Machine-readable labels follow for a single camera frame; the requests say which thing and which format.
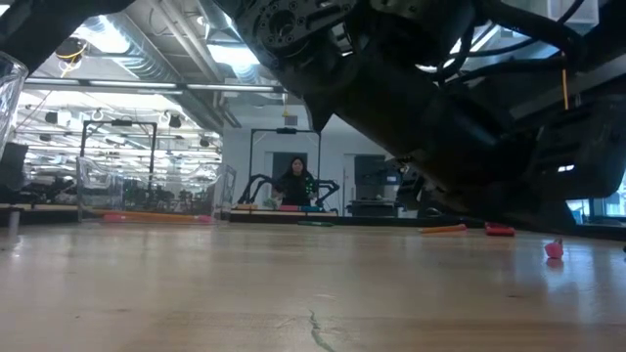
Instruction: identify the black monitor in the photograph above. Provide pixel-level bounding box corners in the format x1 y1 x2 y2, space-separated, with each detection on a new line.
0 142 29 192

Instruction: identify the long ceiling light bar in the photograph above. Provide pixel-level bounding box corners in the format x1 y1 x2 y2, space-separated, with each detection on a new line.
22 77 290 97

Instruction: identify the dark grey door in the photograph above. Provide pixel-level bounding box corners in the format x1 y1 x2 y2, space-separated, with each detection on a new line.
271 151 309 180

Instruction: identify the person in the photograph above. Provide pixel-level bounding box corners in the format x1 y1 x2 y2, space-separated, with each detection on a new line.
271 154 320 207

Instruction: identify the dark equipment cabinet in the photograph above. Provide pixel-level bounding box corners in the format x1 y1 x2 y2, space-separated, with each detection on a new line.
352 154 407 217

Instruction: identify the distant wooden table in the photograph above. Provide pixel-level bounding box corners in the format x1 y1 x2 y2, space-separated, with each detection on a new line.
229 203 339 219

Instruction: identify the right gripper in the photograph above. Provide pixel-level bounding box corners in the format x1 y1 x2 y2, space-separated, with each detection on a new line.
234 0 378 133

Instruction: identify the orange pencil pink eraser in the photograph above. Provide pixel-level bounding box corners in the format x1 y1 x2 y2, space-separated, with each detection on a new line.
112 213 217 225
419 223 470 236
101 210 197 224
544 238 565 261

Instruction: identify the clear plastic bin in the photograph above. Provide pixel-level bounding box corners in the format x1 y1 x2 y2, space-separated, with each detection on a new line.
0 51 29 162
75 155 240 225

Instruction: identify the yellow hanging cable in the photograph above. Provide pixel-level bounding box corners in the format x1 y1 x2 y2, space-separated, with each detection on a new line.
560 66 571 111

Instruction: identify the black ceiling dome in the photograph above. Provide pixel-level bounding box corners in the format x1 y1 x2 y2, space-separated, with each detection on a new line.
54 36 90 65

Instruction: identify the distant black gantry frame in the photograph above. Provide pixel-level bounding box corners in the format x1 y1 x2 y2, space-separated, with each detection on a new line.
79 119 158 197
247 126 323 209

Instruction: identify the silver ribbed air duct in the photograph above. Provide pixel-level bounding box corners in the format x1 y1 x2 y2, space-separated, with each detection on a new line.
87 12 226 131

